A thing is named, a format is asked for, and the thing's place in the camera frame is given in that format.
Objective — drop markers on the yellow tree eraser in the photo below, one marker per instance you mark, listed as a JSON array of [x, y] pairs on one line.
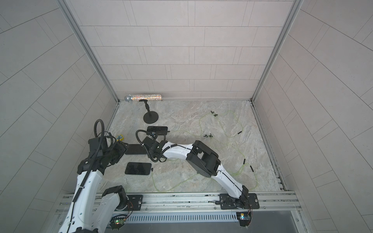
[[119, 137]]

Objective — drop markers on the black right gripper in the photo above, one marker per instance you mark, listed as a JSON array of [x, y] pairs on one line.
[[149, 150]]

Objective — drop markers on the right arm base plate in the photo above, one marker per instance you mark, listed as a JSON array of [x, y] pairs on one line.
[[228, 203]]

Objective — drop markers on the aluminium front rail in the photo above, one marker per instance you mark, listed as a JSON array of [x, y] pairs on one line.
[[209, 202]]

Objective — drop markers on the far black smartphone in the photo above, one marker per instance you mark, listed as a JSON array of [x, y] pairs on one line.
[[158, 130]]

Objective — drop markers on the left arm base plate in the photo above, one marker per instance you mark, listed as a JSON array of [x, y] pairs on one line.
[[134, 203]]

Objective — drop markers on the right controller board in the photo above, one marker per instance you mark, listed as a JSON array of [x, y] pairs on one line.
[[244, 218]]

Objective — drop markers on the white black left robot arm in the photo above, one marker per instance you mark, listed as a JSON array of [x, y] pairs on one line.
[[80, 217]]

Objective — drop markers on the controller board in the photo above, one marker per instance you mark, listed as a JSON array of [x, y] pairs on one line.
[[244, 218], [118, 221]]

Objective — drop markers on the black round microphone stand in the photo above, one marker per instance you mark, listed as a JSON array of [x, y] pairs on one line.
[[151, 116]]

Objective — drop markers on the left controller board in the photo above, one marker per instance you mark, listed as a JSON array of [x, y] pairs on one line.
[[118, 221]]

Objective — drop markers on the blue-edged smartphone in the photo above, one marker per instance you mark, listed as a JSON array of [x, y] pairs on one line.
[[135, 149], [138, 168]]

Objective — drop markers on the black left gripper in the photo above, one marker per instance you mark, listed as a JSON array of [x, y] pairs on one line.
[[122, 147]]

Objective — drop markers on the glitter handheld microphone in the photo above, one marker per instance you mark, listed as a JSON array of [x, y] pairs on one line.
[[139, 97]]

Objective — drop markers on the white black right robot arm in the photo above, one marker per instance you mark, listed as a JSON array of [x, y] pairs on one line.
[[204, 160]]

